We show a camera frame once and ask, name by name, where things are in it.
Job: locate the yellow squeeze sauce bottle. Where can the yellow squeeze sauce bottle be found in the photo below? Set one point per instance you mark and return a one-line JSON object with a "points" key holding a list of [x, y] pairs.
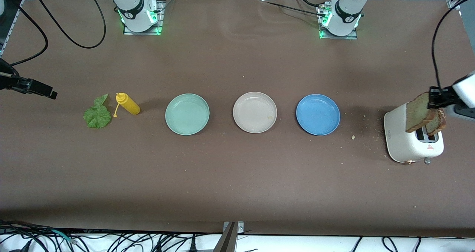
{"points": [[130, 105]]}

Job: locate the beige round plate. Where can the beige round plate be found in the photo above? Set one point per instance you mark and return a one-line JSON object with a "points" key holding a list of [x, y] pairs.
{"points": [[255, 113]]}

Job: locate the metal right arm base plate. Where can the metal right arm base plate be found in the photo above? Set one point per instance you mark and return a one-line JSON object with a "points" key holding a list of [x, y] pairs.
{"points": [[161, 14]]}

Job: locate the blue round plate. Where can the blue round plate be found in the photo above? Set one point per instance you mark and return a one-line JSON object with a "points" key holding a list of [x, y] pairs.
{"points": [[318, 114]]}

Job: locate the aluminium table edge rail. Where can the aluminium table edge rail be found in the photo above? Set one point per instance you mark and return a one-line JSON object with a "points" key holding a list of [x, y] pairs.
{"points": [[13, 25]]}

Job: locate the brown crust bread slice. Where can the brown crust bread slice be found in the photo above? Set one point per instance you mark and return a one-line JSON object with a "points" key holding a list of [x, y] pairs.
{"points": [[417, 114], [439, 122]]}

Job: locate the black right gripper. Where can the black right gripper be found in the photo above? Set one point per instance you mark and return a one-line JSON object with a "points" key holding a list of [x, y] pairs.
{"points": [[15, 83]]}

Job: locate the white two-slot toaster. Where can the white two-slot toaster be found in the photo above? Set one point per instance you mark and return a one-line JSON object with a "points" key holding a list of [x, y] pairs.
{"points": [[404, 140]]}

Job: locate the mint green round plate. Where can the mint green round plate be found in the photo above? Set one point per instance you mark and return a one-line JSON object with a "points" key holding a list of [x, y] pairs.
{"points": [[187, 114]]}

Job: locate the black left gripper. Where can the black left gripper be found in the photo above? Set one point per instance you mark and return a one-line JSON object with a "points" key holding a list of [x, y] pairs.
{"points": [[444, 97]]}

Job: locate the aluminium frame bracket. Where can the aluminium frame bracket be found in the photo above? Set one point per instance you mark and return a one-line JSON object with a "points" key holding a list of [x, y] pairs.
{"points": [[228, 241]]}

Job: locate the black power plug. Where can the black power plug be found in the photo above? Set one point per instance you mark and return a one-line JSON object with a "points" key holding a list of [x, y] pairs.
{"points": [[193, 245]]}

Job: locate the green lettuce leaf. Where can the green lettuce leaf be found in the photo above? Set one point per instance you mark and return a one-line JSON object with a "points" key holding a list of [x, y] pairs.
{"points": [[97, 116]]}

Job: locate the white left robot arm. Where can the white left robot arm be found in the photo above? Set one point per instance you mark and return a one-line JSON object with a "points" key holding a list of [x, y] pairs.
{"points": [[345, 14]]}

